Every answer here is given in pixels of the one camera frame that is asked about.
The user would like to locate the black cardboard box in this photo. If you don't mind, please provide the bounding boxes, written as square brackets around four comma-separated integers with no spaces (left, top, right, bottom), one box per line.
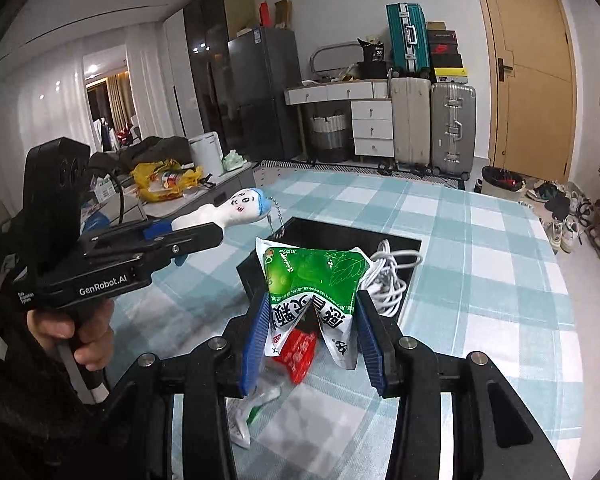
[236,216,423,331]

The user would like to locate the black round basket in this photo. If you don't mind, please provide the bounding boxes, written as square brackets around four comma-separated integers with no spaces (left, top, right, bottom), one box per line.
[481,166,527,197]

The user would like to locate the silver suitcase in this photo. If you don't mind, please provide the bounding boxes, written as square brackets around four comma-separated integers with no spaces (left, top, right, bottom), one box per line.
[429,82,477,181]

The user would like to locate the yellow plastic bag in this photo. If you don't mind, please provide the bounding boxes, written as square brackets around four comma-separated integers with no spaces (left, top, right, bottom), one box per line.
[132,159,203,201]

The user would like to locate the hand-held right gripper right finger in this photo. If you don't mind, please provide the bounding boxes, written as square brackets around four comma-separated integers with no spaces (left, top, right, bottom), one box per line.
[355,290,571,480]

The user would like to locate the white plush doll blue hat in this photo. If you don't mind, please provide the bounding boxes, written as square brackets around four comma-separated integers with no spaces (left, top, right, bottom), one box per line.
[171,187,287,241]

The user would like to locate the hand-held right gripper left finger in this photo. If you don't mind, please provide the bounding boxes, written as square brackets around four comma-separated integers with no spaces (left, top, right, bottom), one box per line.
[105,292,274,480]

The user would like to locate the grey refrigerator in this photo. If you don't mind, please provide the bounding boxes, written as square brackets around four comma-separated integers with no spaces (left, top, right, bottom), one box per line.
[227,27,301,161]

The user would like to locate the person's left hand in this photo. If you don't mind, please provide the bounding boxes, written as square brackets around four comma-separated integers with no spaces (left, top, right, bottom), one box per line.
[26,302,116,373]

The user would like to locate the black paper bag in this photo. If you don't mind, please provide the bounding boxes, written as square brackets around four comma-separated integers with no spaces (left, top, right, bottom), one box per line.
[357,37,388,63]

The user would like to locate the scattered loose shoes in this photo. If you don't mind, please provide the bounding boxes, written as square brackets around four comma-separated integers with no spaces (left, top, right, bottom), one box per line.
[525,180,598,256]

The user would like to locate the dark clothes pile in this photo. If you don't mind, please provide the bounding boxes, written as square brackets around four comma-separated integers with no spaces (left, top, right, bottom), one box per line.
[87,135,193,173]

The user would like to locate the green white medicine packet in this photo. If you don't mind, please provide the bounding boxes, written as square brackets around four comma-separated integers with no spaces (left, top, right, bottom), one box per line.
[255,237,371,371]
[227,382,281,448]

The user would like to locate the green tissue pack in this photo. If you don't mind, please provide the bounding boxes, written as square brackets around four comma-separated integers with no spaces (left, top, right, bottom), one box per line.
[222,151,248,175]

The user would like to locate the white trash bin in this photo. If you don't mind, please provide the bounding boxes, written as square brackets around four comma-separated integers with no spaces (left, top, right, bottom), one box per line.
[187,131,225,176]

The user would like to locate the wooden door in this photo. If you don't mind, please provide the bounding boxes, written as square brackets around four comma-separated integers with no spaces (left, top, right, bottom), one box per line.
[467,0,578,186]

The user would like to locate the grey low table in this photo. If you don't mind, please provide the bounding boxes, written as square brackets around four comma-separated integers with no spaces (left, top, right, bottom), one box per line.
[80,160,258,231]

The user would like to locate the white sheer curtain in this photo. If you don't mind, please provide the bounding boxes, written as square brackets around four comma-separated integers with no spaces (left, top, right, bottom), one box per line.
[15,25,181,161]

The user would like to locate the dark glass cabinet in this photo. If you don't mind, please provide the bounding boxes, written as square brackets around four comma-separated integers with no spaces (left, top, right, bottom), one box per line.
[182,0,256,161]

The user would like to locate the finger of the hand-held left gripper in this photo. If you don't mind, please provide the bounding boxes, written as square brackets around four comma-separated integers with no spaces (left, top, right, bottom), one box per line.
[77,222,226,281]
[141,218,176,241]

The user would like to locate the cream suitcase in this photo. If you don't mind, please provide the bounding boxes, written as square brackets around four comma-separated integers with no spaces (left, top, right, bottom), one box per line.
[389,76,432,168]

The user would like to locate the person's left forearm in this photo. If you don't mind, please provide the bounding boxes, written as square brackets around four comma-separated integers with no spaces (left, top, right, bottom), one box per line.
[0,330,181,480]

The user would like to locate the grey white woven basket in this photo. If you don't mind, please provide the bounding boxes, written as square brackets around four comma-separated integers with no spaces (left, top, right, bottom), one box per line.
[310,110,351,163]

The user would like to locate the white desk with drawers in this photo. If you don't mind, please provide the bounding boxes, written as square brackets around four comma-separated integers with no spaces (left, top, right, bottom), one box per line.
[285,80,396,158]

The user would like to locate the teal suitcase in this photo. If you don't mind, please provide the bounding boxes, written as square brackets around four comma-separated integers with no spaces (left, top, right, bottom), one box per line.
[385,2,431,78]

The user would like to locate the black storage bin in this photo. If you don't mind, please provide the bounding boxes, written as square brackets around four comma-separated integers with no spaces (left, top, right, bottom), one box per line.
[357,61,392,81]

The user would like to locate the white power cable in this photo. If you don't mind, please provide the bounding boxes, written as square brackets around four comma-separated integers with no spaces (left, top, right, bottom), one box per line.
[362,239,423,318]

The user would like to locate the red packet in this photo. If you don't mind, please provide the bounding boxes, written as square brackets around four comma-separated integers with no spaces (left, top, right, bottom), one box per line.
[272,327,318,386]

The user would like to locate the oval metal frame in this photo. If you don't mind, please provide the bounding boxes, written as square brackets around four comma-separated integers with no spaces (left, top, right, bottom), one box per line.
[310,44,361,78]

